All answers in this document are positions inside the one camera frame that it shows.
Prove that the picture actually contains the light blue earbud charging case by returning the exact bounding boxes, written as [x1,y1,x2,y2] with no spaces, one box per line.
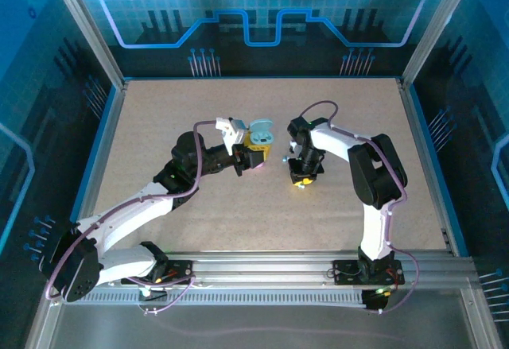
[247,118,277,146]

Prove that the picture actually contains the blue table edge strip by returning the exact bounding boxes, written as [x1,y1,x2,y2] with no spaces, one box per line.
[123,74,402,82]
[407,84,469,258]
[69,82,120,223]

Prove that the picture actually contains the grey metal shelf plate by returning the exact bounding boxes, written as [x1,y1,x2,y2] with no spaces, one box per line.
[24,277,503,349]

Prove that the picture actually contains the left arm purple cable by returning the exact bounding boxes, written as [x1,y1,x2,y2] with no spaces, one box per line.
[45,120,219,315]

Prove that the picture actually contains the aluminium table side rail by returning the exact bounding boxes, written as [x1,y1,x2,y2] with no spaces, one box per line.
[71,79,129,223]
[397,77,458,255]

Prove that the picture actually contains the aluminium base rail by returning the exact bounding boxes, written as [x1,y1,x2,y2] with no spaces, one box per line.
[99,250,476,291]

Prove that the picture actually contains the slotted grey cable duct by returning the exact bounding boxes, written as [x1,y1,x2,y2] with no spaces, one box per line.
[79,289,369,307]

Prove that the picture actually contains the aluminium frame post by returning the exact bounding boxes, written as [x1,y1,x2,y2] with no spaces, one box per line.
[43,0,127,90]
[400,0,479,90]

